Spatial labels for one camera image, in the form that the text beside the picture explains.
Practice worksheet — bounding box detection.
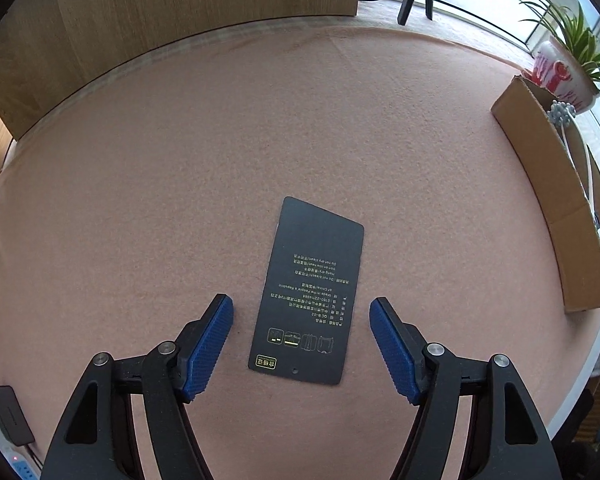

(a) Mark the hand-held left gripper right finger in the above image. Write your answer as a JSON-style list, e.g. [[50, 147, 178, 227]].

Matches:
[[369, 297, 563, 480]]

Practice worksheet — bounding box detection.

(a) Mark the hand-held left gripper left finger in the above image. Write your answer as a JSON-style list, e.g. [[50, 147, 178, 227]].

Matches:
[[42, 294, 234, 480]]

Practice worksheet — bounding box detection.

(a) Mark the dark grey printed card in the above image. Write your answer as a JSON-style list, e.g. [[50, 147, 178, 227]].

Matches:
[[247, 196, 365, 387]]

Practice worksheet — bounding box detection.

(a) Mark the cardboard box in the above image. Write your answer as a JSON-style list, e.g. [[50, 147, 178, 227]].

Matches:
[[491, 75, 600, 313]]

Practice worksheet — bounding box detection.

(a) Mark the white cable with knobby ends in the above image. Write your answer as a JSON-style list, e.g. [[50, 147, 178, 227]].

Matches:
[[549, 101, 600, 248]]

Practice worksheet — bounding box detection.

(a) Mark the small black power adapter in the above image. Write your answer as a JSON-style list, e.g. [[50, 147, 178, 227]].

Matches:
[[0, 385, 36, 446]]

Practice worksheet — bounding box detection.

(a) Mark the pink felt table mat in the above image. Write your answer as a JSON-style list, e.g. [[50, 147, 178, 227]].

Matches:
[[0, 22, 600, 480]]

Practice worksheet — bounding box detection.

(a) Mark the white power strip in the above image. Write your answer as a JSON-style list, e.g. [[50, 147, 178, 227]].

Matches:
[[0, 440, 48, 480]]

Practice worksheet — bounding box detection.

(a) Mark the spider plant in red-white pot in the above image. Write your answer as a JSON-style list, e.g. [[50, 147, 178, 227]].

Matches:
[[510, 0, 600, 113]]

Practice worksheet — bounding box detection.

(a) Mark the large wooden board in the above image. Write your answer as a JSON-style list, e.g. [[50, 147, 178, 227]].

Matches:
[[0, 0, 363, 142]]

